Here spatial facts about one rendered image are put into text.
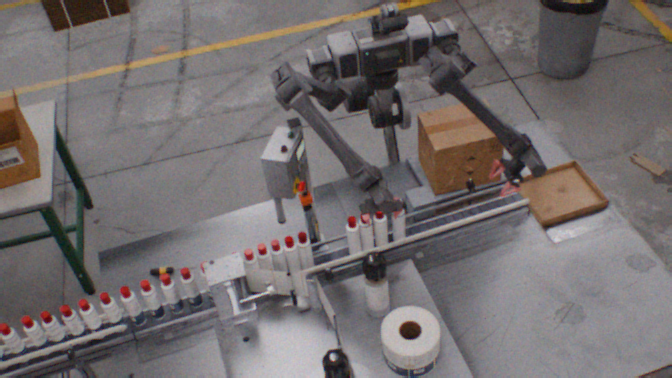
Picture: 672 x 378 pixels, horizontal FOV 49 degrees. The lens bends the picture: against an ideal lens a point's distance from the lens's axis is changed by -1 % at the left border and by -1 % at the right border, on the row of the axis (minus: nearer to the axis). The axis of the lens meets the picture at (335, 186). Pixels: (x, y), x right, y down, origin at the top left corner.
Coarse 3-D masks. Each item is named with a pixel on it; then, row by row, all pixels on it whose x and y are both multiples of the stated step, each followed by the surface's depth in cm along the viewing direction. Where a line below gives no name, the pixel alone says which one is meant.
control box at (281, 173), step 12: (276, 132) 262; (300, 132) 261; (276, 144) 258; (288, 144) 257; (264, 156) 254; (276, 156) 253; (288, 156) 253; (300, 156) 264; (264, 168) 257; (276, 168) 255; (288, 168) 254; (276, 180) 259; (288, 180) 258; (300, 180) 267; (276, 192) 264; (288, 192) 262
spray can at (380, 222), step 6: (378, 216) 285; (384, 216) 287; (378, 222) 286; (384, 222) 287; (378, 228) 289; (384, 228) 289; (378, 234) 291; (384, 234) 291; (378, 240) 294; (384, 240) 294
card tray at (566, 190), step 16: (576, 160) 323; (528, 176) 320; (544, 176) 323; (560, 176) 322; (576, 176) 321; (528, 192) 317; (544, 192) 317; (560, 192) 316; (576, 192) 315; (592, 192) 314; (544, 208) 310; (560, 208) 310; (576, 208) 309; (592, 208) 306; (544, 224) 303
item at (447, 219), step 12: (492, 204) 308; (504, 204) 308; (444, 216) 306; (456, 216) 306; (468, 216) 305; (492, 216) 304; (408, 228) 304; (420, 228) 303; (432, 228) 303; (456, 228) 301; (420, 240) 299; (336, 252) 298; (348, 252) 298; (384, 252) 296; (228, 288) 291; (204, 300) 288; (144, 312) 286; (168, 312) 285; (192, 312) 284; (132, 324) 283; (144, 324) 283; (156, 324) 282
